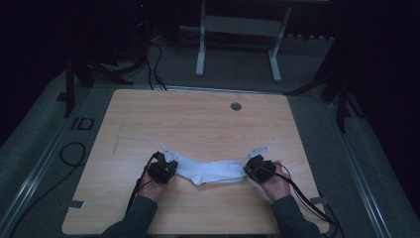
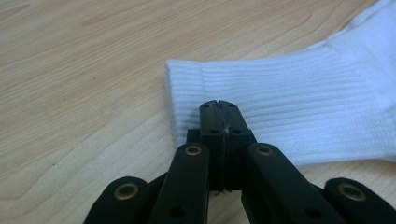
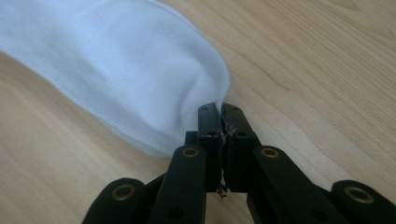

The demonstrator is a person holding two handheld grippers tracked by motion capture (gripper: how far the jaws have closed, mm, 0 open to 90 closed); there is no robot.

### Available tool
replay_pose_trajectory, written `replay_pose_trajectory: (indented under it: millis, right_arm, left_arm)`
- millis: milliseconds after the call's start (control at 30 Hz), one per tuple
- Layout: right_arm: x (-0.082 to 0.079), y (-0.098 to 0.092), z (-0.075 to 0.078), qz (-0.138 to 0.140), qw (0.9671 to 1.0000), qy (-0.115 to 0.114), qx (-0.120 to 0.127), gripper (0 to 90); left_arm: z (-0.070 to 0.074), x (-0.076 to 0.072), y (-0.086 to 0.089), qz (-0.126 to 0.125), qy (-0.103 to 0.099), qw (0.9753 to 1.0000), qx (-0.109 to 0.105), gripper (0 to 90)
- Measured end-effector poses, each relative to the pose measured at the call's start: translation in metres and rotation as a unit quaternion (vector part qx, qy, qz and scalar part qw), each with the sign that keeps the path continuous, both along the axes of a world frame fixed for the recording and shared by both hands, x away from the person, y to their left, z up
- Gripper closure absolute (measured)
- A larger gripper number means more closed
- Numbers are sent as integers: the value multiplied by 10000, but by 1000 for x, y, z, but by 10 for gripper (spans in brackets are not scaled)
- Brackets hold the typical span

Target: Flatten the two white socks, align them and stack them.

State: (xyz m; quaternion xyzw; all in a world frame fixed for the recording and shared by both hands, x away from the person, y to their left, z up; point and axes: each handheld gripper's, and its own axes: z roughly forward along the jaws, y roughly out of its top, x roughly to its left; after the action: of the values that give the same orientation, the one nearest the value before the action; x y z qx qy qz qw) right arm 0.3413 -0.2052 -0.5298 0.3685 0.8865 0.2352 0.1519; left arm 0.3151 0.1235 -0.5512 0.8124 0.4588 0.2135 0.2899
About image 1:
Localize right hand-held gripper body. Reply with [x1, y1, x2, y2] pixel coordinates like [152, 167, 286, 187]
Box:
[243, 146, 277, 184]

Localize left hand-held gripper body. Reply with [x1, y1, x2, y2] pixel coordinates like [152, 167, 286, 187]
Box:
[147, 146, 179, 184]

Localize person's left hand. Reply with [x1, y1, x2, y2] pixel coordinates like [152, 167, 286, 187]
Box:
[136, 169, 168, 203]

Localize person's right hand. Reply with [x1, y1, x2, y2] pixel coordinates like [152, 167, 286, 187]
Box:
[259, 160, 293, 203]

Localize grey tape piece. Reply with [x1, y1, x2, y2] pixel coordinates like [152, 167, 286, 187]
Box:
[310, 195, 331, 205]

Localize black tripod stand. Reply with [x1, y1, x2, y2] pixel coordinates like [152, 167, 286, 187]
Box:
[62, 19, 150, 119]
[283, 36, 365, 135]

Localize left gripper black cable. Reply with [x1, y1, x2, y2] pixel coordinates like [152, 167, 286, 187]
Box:
[124, 154, 157, 215]

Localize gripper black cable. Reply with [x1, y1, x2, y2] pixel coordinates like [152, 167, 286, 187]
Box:
[124, 154, 157, 215]
[263, 164, 347, 238]

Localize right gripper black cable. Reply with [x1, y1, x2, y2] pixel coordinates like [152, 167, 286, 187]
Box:
[263, 164, 347, 238]

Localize black cables on floor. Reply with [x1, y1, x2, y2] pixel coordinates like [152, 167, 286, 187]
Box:
[143, 36, 168, 91]

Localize black floor cable loop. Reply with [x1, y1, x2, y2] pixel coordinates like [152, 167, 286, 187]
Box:
[7, 141, 88, 238]

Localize metal floor rail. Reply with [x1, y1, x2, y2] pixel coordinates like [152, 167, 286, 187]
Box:
[325, 98, 394, 238]
[0, 86, 95, 238]

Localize white metal table frame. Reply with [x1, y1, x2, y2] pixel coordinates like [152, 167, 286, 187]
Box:
[179, 0, 331, 83]

